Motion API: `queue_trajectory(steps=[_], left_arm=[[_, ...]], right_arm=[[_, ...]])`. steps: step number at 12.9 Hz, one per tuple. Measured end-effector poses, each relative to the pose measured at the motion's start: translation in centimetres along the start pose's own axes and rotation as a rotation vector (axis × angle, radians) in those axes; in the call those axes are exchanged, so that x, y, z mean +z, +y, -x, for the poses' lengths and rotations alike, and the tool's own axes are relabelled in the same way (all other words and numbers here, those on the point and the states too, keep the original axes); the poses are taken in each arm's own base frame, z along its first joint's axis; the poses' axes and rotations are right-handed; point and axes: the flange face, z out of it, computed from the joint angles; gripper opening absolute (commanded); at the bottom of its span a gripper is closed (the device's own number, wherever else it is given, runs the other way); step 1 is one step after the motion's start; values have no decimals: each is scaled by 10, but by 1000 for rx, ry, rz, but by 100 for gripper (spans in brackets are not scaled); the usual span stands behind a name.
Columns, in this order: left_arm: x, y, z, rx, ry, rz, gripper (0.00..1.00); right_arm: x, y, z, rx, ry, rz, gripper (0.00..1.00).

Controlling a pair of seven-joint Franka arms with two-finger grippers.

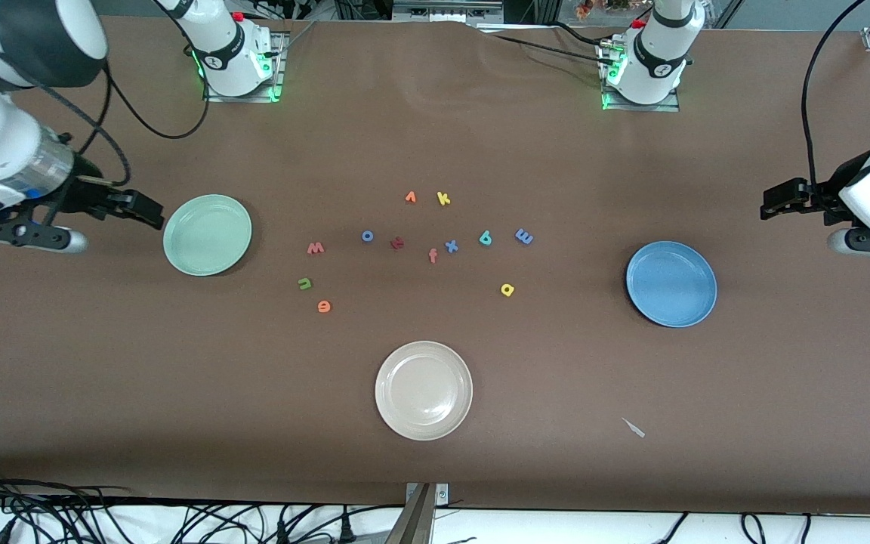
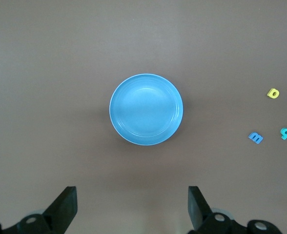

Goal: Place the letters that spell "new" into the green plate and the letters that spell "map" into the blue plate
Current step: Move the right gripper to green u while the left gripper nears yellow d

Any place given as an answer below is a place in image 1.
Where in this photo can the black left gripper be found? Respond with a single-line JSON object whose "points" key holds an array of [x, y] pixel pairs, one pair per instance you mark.
{"points": [[820, 196]]}

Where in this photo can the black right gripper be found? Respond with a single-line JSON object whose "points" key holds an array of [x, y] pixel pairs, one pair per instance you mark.
{"points": [[86, 192]]}

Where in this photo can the salmon foam letter w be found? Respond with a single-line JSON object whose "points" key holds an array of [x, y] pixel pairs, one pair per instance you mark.
{"points": [[316, 248]]}

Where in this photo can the blue foam letter m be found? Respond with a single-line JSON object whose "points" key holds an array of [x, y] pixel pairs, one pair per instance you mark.
{"points": [[524, 236]]}

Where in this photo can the teal foam letter b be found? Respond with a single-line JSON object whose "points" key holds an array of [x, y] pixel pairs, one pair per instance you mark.
{"points": [[485, 240]]}

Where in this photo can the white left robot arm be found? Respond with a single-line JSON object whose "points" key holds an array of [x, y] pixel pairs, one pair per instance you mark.
{"points": [[654, 60]]}

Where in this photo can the green plate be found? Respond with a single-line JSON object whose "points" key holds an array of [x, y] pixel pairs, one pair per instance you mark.
{"points": [[208, 236]]}

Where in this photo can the blue plate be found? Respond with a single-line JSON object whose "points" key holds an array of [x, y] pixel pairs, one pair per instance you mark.
{"points": [[673, 285]]}

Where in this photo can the brown table cover sheet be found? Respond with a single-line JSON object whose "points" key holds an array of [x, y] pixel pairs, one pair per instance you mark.
{"points": [[178, 378]]}

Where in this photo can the small white paper scrap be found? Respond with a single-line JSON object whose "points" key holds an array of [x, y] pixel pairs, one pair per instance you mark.
{"points": [[635, 429]]}

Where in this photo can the orange dried flowers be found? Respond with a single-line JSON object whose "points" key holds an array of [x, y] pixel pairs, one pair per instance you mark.
{"points": [[586, 9]]}

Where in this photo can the beige plate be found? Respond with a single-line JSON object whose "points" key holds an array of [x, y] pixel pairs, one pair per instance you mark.
{"points": [[424, 391]]}

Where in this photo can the black power plug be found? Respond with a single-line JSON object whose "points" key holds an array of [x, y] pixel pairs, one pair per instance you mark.
{"points": [[282, 531], [344, 529]]}

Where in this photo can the grey metal bar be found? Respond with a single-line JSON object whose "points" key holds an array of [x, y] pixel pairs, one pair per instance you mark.
{"points": [[414, 521]]}

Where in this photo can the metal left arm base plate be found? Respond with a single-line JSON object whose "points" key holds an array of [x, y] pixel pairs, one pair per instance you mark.
{"points": [[669, 106]]}

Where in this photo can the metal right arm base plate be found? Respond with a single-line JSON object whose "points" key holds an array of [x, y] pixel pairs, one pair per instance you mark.
{"points": [[281, 53]]}

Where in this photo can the aluminium frame piece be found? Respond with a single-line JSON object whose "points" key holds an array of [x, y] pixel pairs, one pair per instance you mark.
{"points": [[446, 11]]}

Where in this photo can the metal clamp bracket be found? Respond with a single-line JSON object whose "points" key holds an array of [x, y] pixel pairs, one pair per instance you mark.
{"points": [[442, 495]]}

